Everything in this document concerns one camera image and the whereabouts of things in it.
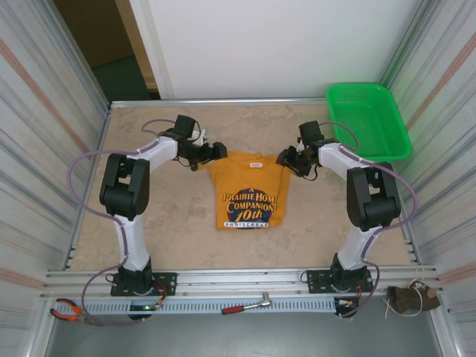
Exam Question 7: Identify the aluminium table edge frame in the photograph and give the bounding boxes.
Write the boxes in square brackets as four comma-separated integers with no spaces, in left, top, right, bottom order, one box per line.
[65,97,419,271]

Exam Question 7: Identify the brown pouch with cord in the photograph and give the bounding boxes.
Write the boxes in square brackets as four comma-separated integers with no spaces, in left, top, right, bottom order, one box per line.
[385,267,443,319]

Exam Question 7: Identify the yellow printed t-shirt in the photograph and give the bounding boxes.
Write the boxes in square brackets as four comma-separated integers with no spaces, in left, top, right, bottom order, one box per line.
[206,150,292,231]

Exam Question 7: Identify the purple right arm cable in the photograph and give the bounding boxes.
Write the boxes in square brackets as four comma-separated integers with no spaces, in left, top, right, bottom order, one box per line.
[320,120,421,319]

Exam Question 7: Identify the aluminium mounting rail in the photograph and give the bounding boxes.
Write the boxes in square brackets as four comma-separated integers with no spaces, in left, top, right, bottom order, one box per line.
[39,266,440,300]

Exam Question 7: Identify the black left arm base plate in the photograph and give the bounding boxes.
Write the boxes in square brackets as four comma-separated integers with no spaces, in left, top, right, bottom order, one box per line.
[110,271,178,298]

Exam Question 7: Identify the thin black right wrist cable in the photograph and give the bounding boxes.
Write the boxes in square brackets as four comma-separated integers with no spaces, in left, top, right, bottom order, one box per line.
[297,165,320,182]

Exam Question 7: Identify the beige door jamb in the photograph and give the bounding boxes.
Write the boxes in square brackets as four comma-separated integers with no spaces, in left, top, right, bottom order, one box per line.
[114,0,161,92]

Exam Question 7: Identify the grey slotted cable duct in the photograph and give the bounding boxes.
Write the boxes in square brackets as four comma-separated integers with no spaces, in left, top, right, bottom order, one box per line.
[80,297,338,315]

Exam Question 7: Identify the green plastic basket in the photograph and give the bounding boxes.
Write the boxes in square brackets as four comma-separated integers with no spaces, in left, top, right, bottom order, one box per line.
[325,82,414,167]

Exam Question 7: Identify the brown door panel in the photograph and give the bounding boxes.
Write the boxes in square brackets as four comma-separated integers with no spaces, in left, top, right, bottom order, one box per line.
[51,0,135,70]

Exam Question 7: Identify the red handled ratchet wrench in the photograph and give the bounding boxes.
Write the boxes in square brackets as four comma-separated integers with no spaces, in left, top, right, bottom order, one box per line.
[221,292,273,316]

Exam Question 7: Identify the orange handled pliers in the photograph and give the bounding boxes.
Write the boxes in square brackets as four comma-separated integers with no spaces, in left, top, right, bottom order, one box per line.
[49,297,101,327]

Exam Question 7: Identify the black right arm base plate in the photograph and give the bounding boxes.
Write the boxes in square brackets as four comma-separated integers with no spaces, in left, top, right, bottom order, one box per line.
[306,269,373,295]

